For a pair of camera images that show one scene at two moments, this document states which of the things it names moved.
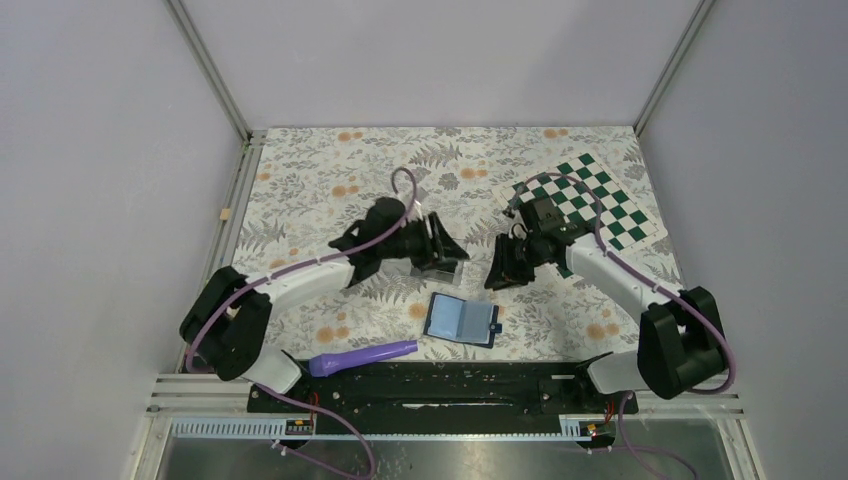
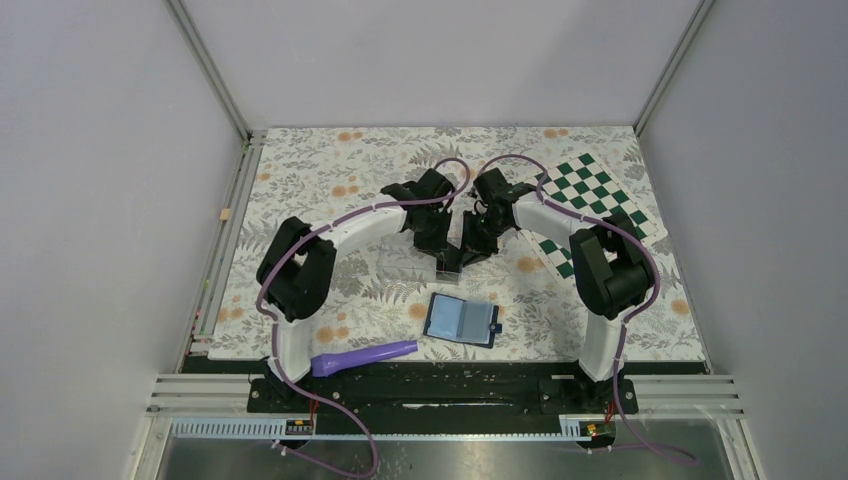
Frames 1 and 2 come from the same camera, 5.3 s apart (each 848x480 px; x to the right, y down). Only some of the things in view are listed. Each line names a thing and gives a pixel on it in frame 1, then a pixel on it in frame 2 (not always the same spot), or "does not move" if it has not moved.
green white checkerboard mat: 587,200 does not move
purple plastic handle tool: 324,364 does not move
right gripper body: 527,256 → 481,232
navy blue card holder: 464,321 does not move
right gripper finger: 499,275 → 470,256
